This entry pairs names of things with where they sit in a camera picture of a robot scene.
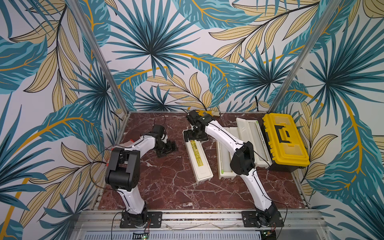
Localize dispenser tray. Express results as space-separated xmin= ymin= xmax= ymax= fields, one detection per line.
xmin=216 ymin=142 xmax=237 ymax=180

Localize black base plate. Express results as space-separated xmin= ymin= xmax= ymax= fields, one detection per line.
xmin=120 ymin=212 xmax=163 ymax=229
xmin=241 ymin=211 xmax=284 ymax=228

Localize white dispenser box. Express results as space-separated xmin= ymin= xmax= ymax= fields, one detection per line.
xmin=183 ymin=130 xmax=214 ymax=183
xmin=229 ymin=127 xmax=244 ymax=151

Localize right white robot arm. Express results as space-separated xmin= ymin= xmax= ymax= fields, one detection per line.
xmin=185 ymin=110 xmax=278 ymax=215

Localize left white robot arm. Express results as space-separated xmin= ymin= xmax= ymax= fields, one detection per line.
xmin=105 ymin=125 xmax=177 ymax=215

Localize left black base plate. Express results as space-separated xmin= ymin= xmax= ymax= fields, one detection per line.
xmin=120 ymin=212 xmax=163 ymax=229

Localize yellow black toolbox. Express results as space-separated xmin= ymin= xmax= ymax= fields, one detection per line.
xmin=263 ymin=113 xmax=310 ymax=173

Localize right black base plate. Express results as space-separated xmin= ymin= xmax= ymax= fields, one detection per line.
xmin=241 ymin=211 xmax=284 ymax=228

